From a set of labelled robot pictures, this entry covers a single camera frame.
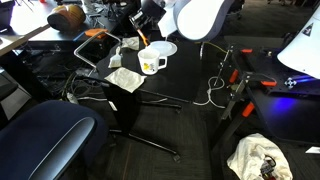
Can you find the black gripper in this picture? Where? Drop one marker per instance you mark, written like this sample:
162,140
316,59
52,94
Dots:
139,19

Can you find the black breadboard robot base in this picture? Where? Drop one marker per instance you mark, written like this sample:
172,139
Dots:
286,117

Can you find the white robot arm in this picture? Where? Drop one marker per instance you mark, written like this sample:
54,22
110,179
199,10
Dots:
196,20

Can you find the white mug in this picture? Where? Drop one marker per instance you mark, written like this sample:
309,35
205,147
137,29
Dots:
151,61

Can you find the folded beige napkin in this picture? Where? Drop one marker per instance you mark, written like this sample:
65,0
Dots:
131,43

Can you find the white plate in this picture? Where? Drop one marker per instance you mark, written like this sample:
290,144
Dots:
165,48

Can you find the paint brush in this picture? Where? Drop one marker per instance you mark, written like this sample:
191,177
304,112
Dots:
116,59

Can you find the crumpled beige cloth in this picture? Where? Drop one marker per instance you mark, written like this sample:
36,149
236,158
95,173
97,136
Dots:
126,79

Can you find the lower orange clamp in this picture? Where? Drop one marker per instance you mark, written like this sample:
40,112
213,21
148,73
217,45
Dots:
236,96

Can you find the orange clamp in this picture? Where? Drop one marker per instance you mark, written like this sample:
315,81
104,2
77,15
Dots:
236,96
240,75

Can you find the upper orange clamp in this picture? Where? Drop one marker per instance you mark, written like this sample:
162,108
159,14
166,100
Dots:
240,75

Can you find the navy foreground chair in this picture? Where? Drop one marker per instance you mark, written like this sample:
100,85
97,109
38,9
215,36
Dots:
28,138

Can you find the white rag on floor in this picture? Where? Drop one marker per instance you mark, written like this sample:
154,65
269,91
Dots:
252,152

